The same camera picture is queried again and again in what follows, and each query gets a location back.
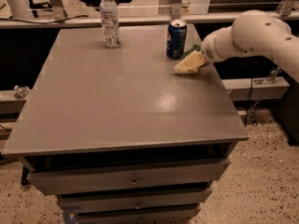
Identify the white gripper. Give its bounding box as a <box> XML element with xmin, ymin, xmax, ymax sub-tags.
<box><xmin>175</xmin><ymin>36</ymin><xmax>224</xmax><ymax>74</ymax></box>

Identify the green and yellow sponge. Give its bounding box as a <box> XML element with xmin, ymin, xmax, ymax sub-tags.
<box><xmin>180</xmin><ymin>45</ymin><xmax>201</xmax><ymax>60</ymax></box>

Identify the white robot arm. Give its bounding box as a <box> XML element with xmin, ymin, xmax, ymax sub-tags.
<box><xmin>175</xmin><ymin>10</ymin><xmax>299</xmax><ymax>82</ymax></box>

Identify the blue pepsi can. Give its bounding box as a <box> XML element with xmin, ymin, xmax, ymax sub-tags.
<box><xmin>166</xmin><ymin>20</ymin><xmax>187</xmax><ymax>59</ymax></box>

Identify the clear plastic water bottle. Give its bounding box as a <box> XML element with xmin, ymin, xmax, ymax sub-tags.
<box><xmin>99</xmin><ymin>0</ymin><xmax>121</xmax><ymax>48</ymax></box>

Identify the grey drawer cabinet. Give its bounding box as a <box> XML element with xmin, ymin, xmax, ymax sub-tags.
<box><xmin>1</xmin><ymin>23</ymin><xmax>250</xmax><ymax>224</ymax></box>

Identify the grey middle drawer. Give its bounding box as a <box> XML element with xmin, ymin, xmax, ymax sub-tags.
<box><xmin>58</xmin><ymin>187</ymin><xmax>211</xmax><ymax>213</ymax></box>

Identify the grey drawer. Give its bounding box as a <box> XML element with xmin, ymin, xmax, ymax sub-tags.
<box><xmin>76</xmin><ymin>204</ymin><xmax>200</xmax><ymax>224</ymax></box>
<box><xmin>27</xmin><ymin>158</ymin><xmax>230</xmax><ymax>195</ymax></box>
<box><xmin>58</xmin><ymin>187</ymin><xmax>211</xmax><ymax>213</ymax></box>

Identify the grey bottom drawer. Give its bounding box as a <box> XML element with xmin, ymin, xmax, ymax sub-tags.
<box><xmin>76</xmin><ymin>204</ymin><xmax>200</xmax><ymax>224</ymax></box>

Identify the small shiny metal object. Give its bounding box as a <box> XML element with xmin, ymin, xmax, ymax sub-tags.
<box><xmin>14</xmin><ymin>85</ymin><xmax>30</xmax><ymax>99</ymax></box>

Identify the grey top drawer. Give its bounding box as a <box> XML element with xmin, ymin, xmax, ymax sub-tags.
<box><xmin>27</xmin><ymin>158</ymin><xmax>230</xmax><ymax>195</ymax></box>

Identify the black cable on rail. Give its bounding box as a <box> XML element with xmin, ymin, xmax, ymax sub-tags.
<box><xmin>0</xmin><ymin>14</ymin><xmax>90</xmax><ymax>25</ymax></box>

